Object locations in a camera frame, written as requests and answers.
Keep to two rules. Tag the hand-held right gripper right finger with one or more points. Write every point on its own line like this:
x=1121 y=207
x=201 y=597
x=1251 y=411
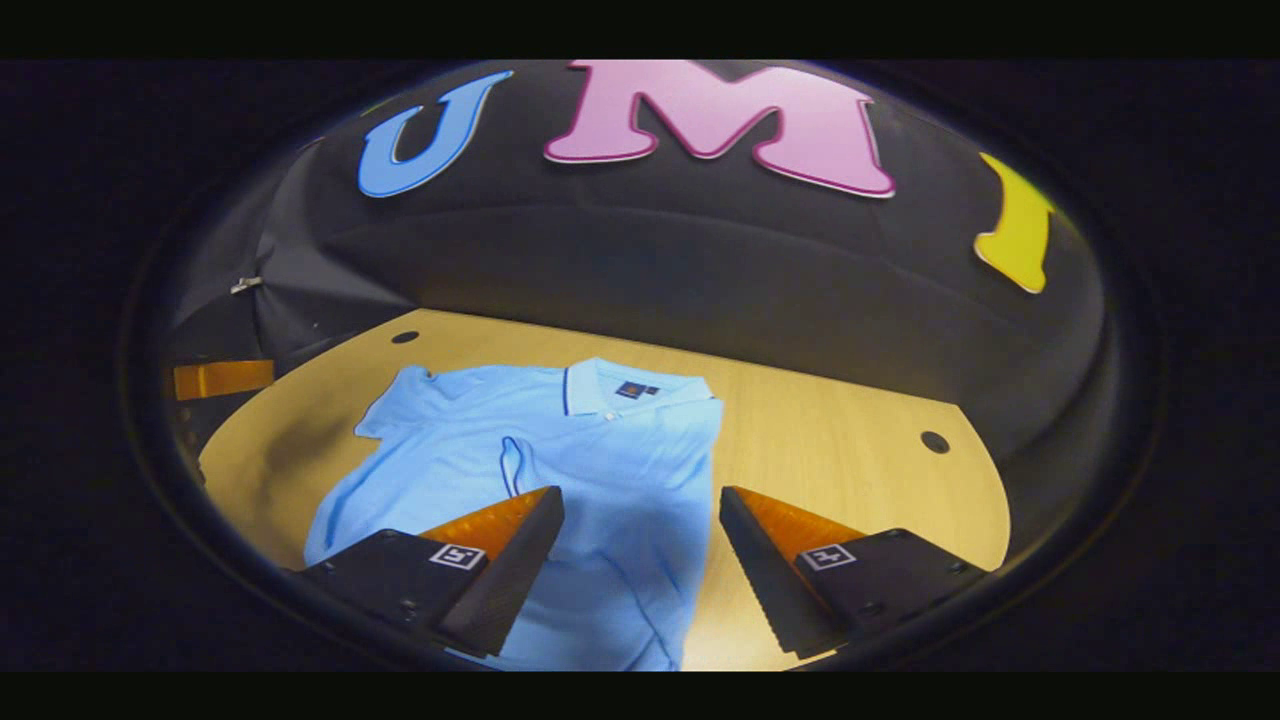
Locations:
x=765 y=580

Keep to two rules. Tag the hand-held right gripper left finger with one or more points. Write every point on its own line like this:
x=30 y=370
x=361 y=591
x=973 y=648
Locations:
x=515 y=580

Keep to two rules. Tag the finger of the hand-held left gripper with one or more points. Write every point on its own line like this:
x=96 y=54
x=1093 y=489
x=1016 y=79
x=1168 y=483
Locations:
x=225 y=380

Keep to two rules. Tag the light blue T-shirt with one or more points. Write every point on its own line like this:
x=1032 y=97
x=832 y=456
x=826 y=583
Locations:
x=620 y=470

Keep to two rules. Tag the small silver cloth clip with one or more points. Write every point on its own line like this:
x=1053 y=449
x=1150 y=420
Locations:
x=245 y=285

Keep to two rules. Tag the black backdrop cloth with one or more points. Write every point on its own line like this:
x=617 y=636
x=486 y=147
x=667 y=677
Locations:
x=650 y=260

